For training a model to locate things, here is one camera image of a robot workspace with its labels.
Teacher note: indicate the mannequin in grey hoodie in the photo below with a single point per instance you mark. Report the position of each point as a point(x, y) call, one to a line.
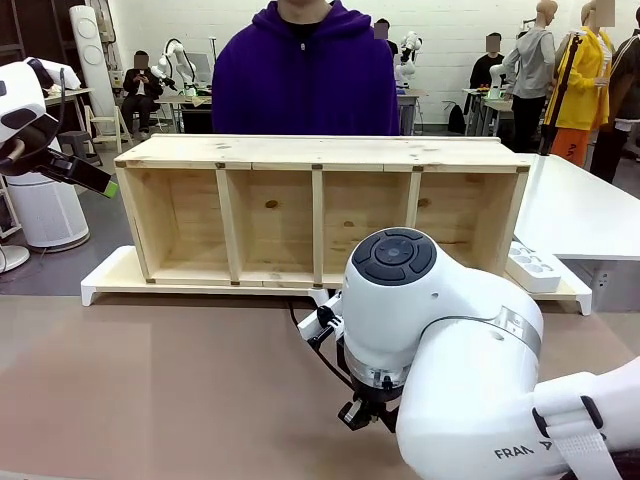
point(530, 60)

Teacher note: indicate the seated person in black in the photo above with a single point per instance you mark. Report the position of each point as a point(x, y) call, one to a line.
point(141, 87)

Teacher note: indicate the white step stool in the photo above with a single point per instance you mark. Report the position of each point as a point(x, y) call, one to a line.
point(107, 127)

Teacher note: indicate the mannequin in dark jacket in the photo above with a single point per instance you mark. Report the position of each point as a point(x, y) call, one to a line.
point(625, 90)

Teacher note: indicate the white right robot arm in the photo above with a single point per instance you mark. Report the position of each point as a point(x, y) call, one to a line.
point(465, 340)

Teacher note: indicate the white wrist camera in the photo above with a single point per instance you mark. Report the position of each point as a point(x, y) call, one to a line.
point(62, 75)
point(320, 322)

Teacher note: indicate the white cylindrical air purifier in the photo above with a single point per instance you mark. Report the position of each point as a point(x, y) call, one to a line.
point(50, 215)

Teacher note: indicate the black backpack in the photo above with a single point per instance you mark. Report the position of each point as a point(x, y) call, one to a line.
point(456, 119)

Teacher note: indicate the grey plastic stool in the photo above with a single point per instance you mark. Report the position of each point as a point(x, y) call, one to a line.
point(75, 142)

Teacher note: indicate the standing person in black shirt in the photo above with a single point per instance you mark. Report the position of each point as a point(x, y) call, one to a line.
point(385, 37)

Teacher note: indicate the black tripod stand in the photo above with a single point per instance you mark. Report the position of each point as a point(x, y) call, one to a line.
point(557, 95)

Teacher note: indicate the light wooden four-bay shelf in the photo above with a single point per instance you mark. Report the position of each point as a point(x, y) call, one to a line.
point(320, 150)

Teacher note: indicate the white side table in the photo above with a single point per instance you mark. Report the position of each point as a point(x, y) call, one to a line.
point(575, 200)

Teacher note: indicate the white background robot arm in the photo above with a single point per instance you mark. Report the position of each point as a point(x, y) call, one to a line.
point(175, 60)
point(496, 82)
point(410, 55)

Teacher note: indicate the person in black sweater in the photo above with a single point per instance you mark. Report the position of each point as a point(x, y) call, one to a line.
point(485, 70)

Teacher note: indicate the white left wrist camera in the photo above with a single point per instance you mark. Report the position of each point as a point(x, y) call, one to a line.
point(62, 75)

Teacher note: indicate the white power strip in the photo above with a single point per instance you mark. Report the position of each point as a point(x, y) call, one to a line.
point(532, 267)

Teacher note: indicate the mannequin in yellow jacket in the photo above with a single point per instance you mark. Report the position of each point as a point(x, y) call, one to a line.
point(585, 90)

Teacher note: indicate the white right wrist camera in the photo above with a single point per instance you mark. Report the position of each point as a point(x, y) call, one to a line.
point(320, 322)

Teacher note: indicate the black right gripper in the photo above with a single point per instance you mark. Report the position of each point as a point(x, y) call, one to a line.
point(377, 397)

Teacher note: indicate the person in purple hoodie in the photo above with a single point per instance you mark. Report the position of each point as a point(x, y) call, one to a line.
point(305, 80)

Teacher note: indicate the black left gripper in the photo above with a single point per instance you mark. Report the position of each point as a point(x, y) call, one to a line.
point(57, 165)

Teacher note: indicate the tall white tower air conditioner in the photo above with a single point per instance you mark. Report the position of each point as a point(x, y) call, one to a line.
point(92, 60)

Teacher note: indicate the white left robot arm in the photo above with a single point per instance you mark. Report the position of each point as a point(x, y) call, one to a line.
point(20, 105)

